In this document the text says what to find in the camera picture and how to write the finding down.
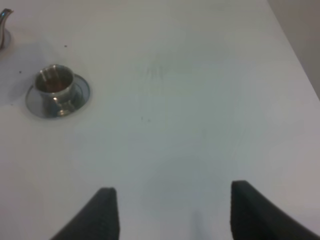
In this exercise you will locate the round steel teapot tray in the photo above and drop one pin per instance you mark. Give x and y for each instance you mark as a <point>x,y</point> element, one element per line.
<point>7,40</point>

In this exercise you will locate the far stainless steel saucer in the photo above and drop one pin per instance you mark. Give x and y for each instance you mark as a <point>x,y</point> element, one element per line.
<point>33,100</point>

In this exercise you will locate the far stainless steel teacup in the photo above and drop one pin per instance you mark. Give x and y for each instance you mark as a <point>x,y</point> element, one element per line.
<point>56,86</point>

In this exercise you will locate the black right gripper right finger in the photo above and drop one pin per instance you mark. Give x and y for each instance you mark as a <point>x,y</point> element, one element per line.
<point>254,217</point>

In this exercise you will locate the stainless steel teapot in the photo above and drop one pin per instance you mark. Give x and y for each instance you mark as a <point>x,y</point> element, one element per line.
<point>3,19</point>

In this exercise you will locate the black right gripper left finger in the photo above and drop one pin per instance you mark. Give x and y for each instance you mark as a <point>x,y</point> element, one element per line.
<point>97,220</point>

